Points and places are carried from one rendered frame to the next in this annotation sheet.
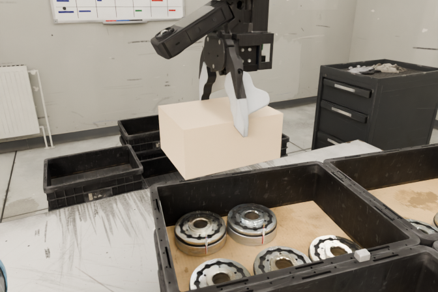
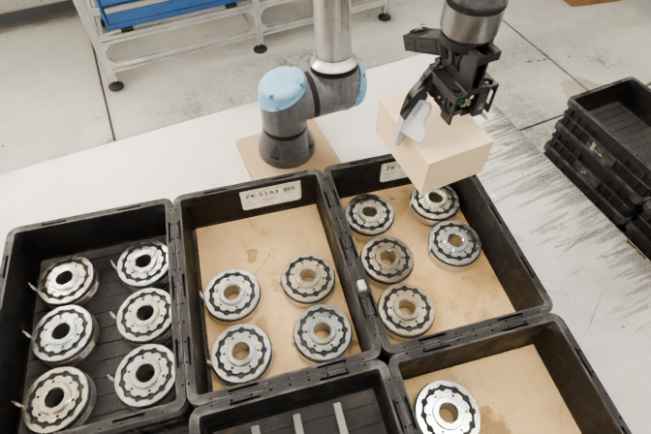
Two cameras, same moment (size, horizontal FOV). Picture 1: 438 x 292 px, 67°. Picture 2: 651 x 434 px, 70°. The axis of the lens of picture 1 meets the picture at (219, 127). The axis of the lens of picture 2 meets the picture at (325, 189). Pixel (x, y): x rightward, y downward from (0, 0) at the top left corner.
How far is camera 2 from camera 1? 0.76 m
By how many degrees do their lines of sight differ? 75
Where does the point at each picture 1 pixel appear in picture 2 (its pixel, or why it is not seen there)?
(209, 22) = (427, 46)
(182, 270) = (392, 196)
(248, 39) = (438, 82)
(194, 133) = (383, 108)
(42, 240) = not seen: hidden behind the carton
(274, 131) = (420, 169)
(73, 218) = (493, 130)
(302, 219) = (479, 302)
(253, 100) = (413, 129)
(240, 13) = (455, 58)
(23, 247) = not seen: hidden behind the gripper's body
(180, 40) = (410, 43)
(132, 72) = not seen: outside the picture
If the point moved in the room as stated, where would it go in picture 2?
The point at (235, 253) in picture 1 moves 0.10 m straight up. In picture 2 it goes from (415, 233) to (422, 204)
